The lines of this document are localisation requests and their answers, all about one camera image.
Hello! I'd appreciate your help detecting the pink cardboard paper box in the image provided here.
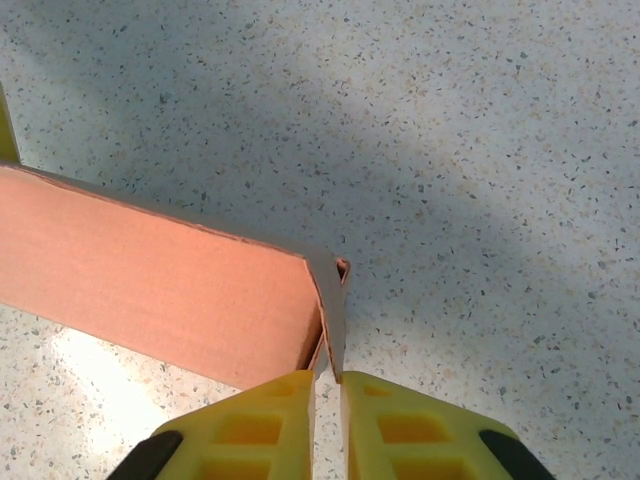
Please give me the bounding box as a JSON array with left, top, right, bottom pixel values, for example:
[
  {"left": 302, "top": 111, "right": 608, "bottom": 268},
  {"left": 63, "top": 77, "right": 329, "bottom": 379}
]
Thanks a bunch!
[{"left": 0, "top": 162, "right": 352, "bottom": 392}]

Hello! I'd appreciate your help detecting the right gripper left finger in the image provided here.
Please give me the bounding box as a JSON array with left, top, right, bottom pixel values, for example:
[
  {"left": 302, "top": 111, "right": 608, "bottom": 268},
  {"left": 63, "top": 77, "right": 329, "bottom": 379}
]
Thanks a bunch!
[{"left": 107, "top": 369, "right": 317, "bottom": 480}]

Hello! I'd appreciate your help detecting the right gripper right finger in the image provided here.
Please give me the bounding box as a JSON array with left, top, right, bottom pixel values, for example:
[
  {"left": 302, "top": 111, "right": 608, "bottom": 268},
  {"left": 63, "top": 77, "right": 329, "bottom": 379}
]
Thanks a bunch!
[{"left": 339, "top": 370, "right": 557, "bottom": 480}]

